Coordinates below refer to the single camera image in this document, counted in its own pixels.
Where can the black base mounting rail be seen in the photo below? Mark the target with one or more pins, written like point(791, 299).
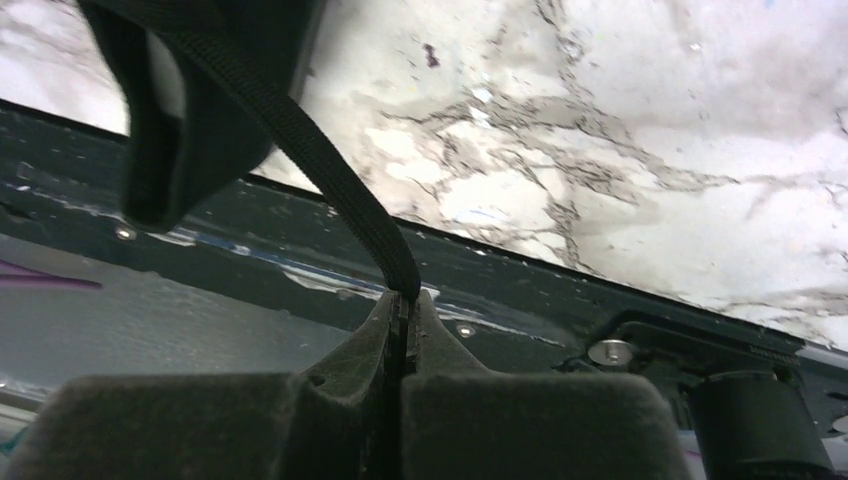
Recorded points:
point(284, 249)

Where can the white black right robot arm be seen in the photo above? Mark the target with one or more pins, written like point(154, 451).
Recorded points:
point(403, 398)

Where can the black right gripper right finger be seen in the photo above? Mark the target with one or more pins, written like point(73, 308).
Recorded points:
point(442, 366)

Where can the black canvas sneaker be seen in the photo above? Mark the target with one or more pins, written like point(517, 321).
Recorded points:
point(188, 138)

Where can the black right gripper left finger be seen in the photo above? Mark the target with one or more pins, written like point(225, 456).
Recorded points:
point(342, 416)

